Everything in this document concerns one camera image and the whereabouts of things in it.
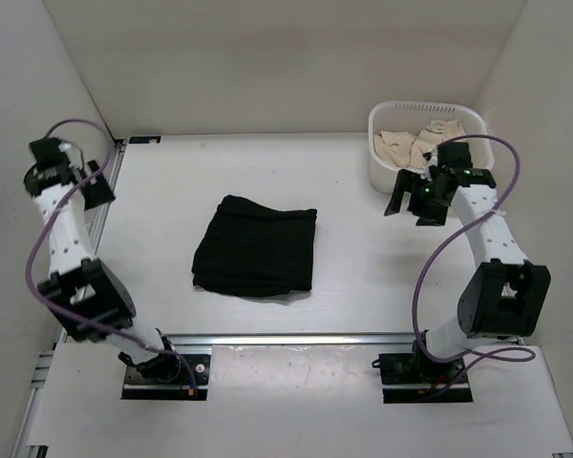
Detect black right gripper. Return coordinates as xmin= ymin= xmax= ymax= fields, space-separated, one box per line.
xmin=383 ymin=169 xmax=447 ymax=226

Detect black trousers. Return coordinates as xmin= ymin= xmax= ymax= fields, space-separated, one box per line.
xmin=192 ymin=195 xmax=317 ymax=299

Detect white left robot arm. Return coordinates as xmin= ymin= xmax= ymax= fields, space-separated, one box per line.
xmin=24 ymin=136 xmax=317 ymax=390

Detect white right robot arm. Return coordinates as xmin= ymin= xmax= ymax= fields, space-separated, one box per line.
xmin=408 ymin=135 xmax=551 ymax=382

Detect beige cloth in basket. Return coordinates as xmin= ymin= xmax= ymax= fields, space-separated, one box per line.
xmin=372 ymin=119 xmax=465 ymax=171

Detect blue label sticker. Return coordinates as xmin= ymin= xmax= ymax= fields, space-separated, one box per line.
xmin=128 ymin=135 xmax=161 ymax=144

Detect white plastic basket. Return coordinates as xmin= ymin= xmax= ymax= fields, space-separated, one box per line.
xmin=366 ymin=100 xmax=496 ymax=194

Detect white front cover board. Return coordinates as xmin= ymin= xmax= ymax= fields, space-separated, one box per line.
xmin=28 ymin=343 xmax=573 ymax=457

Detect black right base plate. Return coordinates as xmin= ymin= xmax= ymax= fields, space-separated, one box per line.
xmin=371 ymin=353 xmax=473 ymax=405

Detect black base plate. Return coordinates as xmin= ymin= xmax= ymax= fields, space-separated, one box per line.
xmin=371 ymin=353 xmax=473 ymax=405
xmin=121 ymin=353 xmax=211 ymax=402

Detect aluminium table edge rail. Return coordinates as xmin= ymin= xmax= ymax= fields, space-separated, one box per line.
xmin=169 ymin=333 xmax=414 ymax=346

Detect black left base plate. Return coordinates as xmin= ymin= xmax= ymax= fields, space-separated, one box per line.
xmin=121 ymin=353 xmax=211 ymax=402

